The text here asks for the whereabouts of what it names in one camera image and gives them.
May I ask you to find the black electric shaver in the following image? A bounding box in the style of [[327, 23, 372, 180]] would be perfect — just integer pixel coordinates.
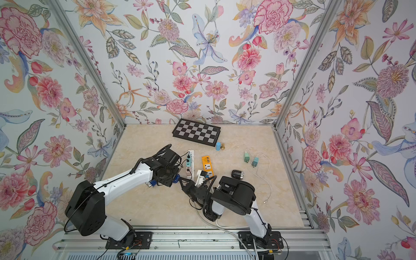
[[231, 170, 244, 180]]

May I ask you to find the white power strip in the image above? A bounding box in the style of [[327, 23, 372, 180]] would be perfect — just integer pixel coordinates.
[[186, 150, 195, 179]]

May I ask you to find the light green USB charger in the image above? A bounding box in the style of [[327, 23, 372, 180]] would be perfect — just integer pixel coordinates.
[[244, 152, 250, 163]]

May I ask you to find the right aluminium corner post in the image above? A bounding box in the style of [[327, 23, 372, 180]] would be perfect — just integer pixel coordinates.
[[274, 1, 342, 131]]

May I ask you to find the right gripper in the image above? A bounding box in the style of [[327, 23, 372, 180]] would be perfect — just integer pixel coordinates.
[[180, 177, 209, 211]]

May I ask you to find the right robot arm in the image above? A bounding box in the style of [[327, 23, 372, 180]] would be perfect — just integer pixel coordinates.
[[178, 175, 271, 248]]

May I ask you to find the aluminium corner post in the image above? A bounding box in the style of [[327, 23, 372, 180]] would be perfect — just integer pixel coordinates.
[[274, 1, 342, 131], [46, 0, 126, 132]]

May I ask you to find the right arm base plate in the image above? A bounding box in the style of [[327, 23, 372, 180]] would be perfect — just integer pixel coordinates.
[[238, 231, 285, 250]]

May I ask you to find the grey power strip cord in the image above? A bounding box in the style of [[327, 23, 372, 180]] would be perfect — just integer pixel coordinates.
[[194, 207, 257, 260]]

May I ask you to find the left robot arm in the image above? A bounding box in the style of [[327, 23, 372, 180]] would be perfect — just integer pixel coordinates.
[[65, 145, 182, 248]]

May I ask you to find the teal USB charger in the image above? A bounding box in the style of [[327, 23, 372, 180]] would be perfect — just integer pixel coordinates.
[[251, 157, 259, 167]]

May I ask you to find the left aluminium corner post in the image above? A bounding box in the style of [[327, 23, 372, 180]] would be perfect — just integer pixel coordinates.
[[46, 0, 126, 132]]

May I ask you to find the orange power strip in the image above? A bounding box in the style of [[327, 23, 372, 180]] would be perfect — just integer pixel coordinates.
[[201, 156, 213, 178]]

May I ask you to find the white power strip cord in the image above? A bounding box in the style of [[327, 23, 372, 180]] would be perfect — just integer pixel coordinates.
[[214, 219, 261, 260]]

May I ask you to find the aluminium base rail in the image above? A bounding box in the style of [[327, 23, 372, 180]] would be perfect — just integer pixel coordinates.
[[52, 228, 335, 260]]

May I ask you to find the teal charger on white strip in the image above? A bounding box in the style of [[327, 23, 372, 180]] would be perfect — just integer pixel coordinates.
[[186, 155, 192, 167]]

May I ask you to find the black white chessboard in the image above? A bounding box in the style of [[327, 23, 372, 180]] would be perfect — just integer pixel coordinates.
[[172, 119, 221, 147]]

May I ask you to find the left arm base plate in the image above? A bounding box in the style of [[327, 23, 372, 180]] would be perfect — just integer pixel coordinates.
[[105, 231, 153, 250]]

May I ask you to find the thin white USB cable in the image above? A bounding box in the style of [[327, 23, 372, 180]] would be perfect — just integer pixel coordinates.
[[250, 151, 273, 204]]

